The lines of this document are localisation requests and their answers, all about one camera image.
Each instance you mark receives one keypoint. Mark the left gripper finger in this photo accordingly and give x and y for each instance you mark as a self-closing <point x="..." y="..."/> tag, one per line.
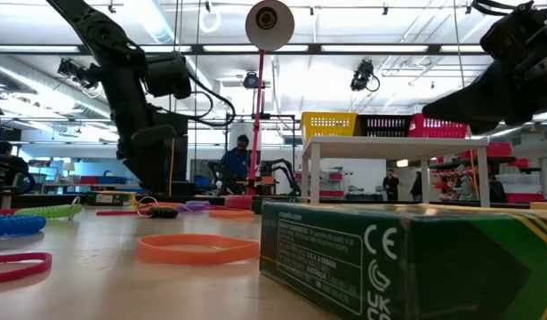
<point x="159" y="169"/>
<point x="139" y="169"/>

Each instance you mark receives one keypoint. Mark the black hanging camera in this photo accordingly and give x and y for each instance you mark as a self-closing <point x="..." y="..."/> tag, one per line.
<point x="77" y="73"/>
<point x="362" y="73"/>

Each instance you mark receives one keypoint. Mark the orange silicone band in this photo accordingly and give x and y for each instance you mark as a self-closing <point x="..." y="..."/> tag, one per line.
<point x="230" y="214"/>
<point x="166" y="205"/>
<point x="197" y="257"/>

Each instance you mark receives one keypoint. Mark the yellow plastic basket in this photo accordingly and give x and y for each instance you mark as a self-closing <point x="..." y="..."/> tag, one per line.
<point x="326" y="126"/>

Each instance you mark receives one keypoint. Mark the black computer monitor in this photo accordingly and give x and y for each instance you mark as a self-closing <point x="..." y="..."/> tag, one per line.
<point x="183" y="160"/>

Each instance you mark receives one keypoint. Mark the storage rack with red bins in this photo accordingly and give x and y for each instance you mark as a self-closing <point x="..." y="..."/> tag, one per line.
<point x="500" y="149"/>

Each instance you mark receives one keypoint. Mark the red plastic basket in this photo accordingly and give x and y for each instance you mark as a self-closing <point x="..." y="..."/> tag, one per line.
<point x="437" y="125"/>

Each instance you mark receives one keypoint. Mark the red desk lamp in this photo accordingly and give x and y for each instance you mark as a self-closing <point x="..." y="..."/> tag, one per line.
<point x="257" y="111"/>

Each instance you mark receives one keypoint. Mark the black camera on stand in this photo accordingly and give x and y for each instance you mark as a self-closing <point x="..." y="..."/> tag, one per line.
<point x="251" y="81"/>

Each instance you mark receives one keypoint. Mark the black background robot arm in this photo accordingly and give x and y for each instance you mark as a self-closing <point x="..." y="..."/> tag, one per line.
<point x="273" y="168"/>

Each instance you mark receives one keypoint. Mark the white perforated shelf riser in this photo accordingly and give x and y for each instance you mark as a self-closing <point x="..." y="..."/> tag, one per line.
<point x="388" y="146"/>

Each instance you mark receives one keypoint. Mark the red rubber band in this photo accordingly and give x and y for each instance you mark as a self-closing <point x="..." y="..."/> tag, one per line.
<point x="2" y="211"/>
<point x="117" y="213"/>
<point x="219" y="207"/>
<point x="45" y="263"/>

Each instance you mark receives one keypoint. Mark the black plastic basket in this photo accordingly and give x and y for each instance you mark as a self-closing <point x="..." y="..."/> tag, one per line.
<point x="384" y="126"/>

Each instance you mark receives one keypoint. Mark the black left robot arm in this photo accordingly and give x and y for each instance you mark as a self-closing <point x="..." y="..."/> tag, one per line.
<point x="117" y="49"/>

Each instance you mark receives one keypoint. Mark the white cart with red bins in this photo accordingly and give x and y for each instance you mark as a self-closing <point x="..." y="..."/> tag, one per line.
<point x="335" y="176"/>

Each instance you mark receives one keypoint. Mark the person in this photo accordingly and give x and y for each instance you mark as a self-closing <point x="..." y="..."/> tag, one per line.
<point x="391" y="184"/>
<point x="416" y="186"/>
<point x="6" y="162"/>
<point x="235" y="166"/>

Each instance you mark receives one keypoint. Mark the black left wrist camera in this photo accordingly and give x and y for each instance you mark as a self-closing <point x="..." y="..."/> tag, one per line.
<point x="166" y="75"/>

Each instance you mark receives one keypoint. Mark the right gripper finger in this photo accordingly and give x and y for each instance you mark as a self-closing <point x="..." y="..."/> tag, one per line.
<point x="486" y="122"/>
<point x="486" y="93"/>

